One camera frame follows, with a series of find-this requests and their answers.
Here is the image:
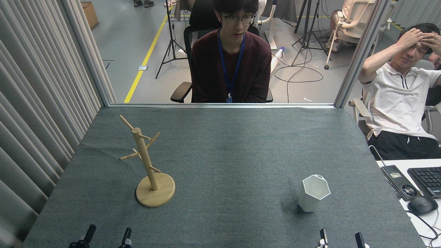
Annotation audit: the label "white and blue floor tool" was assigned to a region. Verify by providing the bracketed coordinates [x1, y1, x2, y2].
[270, 47, 285, 73]

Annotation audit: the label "black-rimmed glasses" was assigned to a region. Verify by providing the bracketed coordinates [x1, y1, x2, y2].
[220, 14, 257, 27]

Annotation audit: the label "blue lanyard with badge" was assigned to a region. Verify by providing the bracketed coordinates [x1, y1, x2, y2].
[218, 29, 246, 103]

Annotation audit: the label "seated person's right hand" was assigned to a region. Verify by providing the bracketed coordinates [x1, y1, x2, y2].
[396, 28, 424, 49]

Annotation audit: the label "silver frame rail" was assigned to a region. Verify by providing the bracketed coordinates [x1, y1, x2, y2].
[110, 103, 336, 109]

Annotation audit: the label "cardboard box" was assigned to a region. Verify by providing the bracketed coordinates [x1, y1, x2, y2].
[81, 2, 99, 29]

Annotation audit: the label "seated person's left hand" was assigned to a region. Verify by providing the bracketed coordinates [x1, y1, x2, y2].
[421, 32, 441, 55]

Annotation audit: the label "black handheld device with antenna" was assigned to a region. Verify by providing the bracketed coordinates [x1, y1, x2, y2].
[369, 145, 422, 201]

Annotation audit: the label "wooden cup rack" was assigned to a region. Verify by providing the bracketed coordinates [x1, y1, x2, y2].
[119, 115, 176, 208]

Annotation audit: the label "white office chair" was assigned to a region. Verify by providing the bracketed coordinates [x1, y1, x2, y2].
[324, 0, 397, 70]

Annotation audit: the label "black floor cable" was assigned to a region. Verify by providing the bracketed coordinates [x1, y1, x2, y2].
[274, 48, 324, 103]

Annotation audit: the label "grey office chair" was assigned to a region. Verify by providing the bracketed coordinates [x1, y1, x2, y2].
[349, 59, 441, 143]

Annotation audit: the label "black office chair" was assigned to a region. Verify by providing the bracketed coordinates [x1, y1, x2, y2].
[171, 0, 273, 103]

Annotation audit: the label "black mouse cable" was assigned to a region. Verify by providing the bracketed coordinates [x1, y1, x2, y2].
[407, 209, 441, 243]

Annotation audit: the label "grey table cloth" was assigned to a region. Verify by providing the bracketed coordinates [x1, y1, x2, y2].
[22, 106, 426, 248]

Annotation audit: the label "beige pleated curtain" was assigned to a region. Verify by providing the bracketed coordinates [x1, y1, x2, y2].
[0, 0, 104, 248]

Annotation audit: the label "black keyboard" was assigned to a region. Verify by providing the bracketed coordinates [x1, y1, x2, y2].
[407, 167, 441, 198]

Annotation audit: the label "person seated sideways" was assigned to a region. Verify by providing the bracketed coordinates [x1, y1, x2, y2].
[358, 23, 441, 159]

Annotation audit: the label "white hexagonal cup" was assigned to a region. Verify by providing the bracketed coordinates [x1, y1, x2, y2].
[298, 174, 331, 212]

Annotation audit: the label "white desk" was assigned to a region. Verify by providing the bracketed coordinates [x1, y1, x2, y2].
[376, 158, 441, 248]

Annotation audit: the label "black computer mouse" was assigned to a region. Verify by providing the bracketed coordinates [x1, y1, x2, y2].
[408, 196, 439, 216]

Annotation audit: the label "person facing table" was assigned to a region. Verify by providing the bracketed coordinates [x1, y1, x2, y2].
[191, 0, 273, 103]

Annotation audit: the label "black tripod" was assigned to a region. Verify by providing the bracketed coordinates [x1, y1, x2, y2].
[291, 0, 331, 66]
[156, 0, 188, 79]

